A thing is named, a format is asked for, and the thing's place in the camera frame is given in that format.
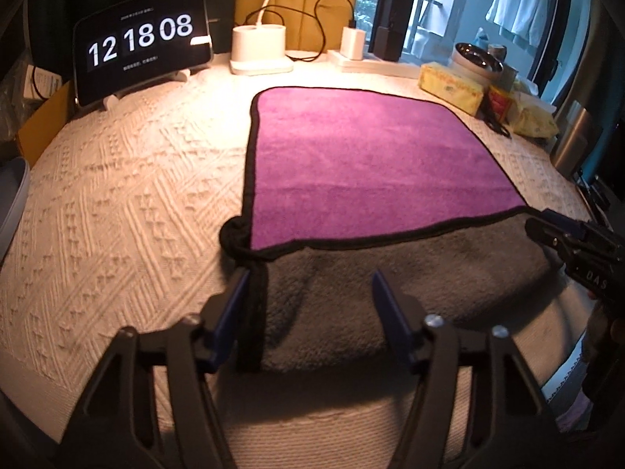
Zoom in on purple and grey towel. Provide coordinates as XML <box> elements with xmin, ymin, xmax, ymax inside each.
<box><xmin>219</xmin><ymin>86</ymin><xmax>561</xmax><ymax>373</ymax></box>

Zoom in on steel thermos bottle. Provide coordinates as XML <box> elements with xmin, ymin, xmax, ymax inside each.
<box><xmin>550</xmin><ymin>100</ymin><xmax>603</xmax><ymax>179</ymax></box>

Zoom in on yellow wipes pack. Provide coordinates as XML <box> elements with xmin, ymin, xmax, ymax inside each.
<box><xmin>507</xmin><ymin>92</ymin><xmax>559</xmax><ymax>139</ymax></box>

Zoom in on black scissors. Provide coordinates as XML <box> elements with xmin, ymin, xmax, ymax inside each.
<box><xmin>480</xmin><ymin>93</ymin><xmax>512</xmax><ymax>139</ymax></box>

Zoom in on orange can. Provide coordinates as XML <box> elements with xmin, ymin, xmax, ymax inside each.
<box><xmin>487</xmin><ymin>85</ymin><xmax>514</xmax><ymax>123</ymax></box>

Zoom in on stainless steel bowl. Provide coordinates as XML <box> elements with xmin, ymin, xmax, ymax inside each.
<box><xmin>449</xmin><ymin>43</ymin><xmax>503</xmax><ymax>81</ymax></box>

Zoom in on yellow tissue pack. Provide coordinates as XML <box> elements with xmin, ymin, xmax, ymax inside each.
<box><xmin>417</xmin><ymin>63</ymin><xmax>486</xmax><ymax>116</ymax></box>

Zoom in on white hanging shirt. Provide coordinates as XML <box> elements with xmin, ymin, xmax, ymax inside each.
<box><xmin>485</xmin><ymin>0</ymin><xmax>550</xmax><ymax>48</ymax></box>

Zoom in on grey plastic basin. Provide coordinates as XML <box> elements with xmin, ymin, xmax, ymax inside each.
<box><xmin>0</xmin><ymin>157</ymin><xmax>31</xmax><ymax>260</ymax></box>

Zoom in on white charger plug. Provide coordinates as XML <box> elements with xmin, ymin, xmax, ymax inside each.
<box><xmin>339</xmin><ymin>20</ymin><xmax>366</xmax><ymax>61</ymax></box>

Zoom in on cardboard box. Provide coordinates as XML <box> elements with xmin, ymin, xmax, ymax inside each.
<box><xmin>17</xmin><ymin>82</ymin><xmax>75</xmax><ymax>166</ymax></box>

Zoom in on white desk lamp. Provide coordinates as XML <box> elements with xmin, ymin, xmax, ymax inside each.
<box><xmin>230</xmin><ymin>0</ymin><xmax>293</xmax><ymax>76</ymax></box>

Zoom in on tablet showing clock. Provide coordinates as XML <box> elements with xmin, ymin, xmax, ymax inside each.
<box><xmin>73</xmin><ymin>0</ymin><xmax>213</xmax><ymax>108</ymax></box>

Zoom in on black charging cable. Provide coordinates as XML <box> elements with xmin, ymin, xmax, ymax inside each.
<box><xmin>243</xmin><ymin>0</ymin><xmax>357</xmax><ymax>64</ymax></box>

